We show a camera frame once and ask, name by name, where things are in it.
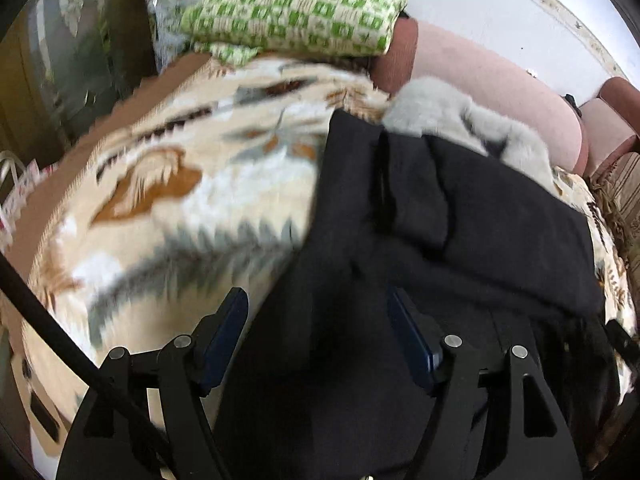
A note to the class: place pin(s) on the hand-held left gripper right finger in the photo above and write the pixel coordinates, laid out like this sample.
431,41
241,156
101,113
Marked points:
410,332

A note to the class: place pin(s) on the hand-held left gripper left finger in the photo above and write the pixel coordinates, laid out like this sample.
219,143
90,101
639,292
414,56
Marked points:
227,330

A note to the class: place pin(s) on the black coat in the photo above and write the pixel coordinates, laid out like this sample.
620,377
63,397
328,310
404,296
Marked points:
450,220

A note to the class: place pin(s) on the grey fur collar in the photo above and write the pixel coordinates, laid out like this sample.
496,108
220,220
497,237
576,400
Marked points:
450,115

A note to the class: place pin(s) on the beige patterned blanket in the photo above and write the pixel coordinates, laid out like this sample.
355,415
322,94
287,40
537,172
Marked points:
190,190

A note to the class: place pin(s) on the striped fringed cloth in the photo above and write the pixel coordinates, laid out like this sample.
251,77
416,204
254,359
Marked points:
622,195

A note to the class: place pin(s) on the small pink bolster cushion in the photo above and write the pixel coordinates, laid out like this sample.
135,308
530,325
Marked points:
612,120

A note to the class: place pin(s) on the green checkered folded blanket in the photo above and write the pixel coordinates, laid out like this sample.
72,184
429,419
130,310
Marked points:
300,10

